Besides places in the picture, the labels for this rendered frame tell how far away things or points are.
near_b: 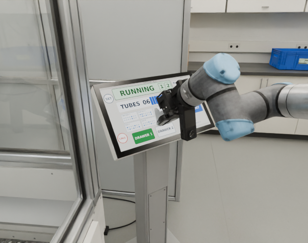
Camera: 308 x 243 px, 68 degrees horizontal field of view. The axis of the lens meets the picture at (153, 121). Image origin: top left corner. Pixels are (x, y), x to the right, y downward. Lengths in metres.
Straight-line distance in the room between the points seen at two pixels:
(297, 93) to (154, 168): 0.78
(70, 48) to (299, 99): 0.47
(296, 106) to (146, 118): 0.59
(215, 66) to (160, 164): 0.73
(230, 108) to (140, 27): 1.18
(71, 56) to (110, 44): 1.17
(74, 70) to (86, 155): 0.21
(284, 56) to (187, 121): 2.67
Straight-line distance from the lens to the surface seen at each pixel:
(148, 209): 1.29
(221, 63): 0.53
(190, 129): 0.68
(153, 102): 1.00
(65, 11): 0.51
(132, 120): 0.93
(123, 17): 1.64
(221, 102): 0.53
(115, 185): 2.14
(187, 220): 1.97
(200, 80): 0.56
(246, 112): 0.54
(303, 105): 0.53
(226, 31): 3.60
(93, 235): 0.67
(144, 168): 1.13
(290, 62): 3.30
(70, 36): 0.51
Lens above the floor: 1.42
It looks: 23 degrees down
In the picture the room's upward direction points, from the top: straight up
